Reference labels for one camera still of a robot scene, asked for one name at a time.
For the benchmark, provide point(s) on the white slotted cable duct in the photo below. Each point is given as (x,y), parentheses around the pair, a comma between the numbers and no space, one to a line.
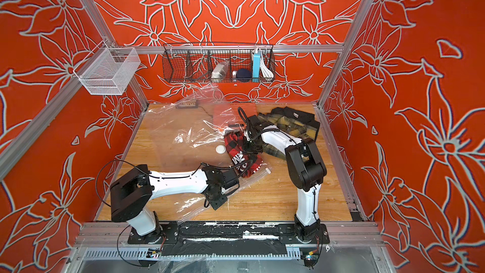
(151,254)

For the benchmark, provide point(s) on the red black plaid shirt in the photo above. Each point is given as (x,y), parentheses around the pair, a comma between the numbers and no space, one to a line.
(248,162)

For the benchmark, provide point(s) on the clear acrylic wall bin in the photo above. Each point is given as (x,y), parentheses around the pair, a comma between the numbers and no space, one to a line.
(109,71)

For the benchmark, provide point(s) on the small black device with buttons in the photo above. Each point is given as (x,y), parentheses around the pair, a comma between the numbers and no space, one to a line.
(190,104)

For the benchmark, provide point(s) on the yellow black plaid shirt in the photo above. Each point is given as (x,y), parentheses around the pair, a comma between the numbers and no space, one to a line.
(296,123)

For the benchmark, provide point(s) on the dark blue round object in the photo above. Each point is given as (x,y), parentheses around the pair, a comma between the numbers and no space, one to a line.
(244,75)

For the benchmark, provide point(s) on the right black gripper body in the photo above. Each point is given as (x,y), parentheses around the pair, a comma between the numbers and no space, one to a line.
(251,147)

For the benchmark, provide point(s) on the grey white packet in basket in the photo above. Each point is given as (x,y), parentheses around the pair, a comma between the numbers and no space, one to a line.
(220,71)

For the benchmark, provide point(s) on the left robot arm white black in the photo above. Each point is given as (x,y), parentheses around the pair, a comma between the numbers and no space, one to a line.
(131,193)

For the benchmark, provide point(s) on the light blue box in basket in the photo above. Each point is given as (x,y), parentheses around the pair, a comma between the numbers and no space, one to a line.
(256,57)

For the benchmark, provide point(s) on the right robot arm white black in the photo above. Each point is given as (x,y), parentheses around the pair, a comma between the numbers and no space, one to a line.
(304,164)

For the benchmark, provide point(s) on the orange plastic tool case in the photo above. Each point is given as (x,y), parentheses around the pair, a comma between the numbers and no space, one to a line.
(226,114)

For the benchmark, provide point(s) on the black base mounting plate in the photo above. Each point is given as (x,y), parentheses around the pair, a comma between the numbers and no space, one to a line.
(233,239)

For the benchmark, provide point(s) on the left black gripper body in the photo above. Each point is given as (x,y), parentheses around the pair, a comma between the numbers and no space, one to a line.
(218,200)

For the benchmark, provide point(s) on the black wire wall basket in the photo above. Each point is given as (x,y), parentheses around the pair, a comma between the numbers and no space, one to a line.
(186,63)

